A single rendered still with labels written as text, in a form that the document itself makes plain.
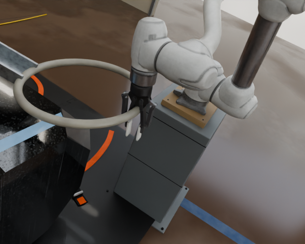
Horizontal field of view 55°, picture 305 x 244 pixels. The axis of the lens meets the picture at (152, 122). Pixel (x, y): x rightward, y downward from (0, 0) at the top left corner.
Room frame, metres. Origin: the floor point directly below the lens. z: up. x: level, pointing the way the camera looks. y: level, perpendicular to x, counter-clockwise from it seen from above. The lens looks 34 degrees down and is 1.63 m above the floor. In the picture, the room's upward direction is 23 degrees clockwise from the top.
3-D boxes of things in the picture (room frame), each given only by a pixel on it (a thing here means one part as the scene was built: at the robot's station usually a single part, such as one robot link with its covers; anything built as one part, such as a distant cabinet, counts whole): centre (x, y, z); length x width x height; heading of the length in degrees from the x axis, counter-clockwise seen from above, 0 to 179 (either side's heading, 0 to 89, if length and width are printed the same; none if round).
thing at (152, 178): (1.52, -0.17, 0.40); 0.50 x 0.50 x 0.80; 75
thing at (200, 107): (1.53, -0.15, 0.86); 0.22 x 0.18 x 0.06; 86
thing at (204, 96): (1.52, -0.18, 1.00); 0.18 x 0.16 x 0.22; 64
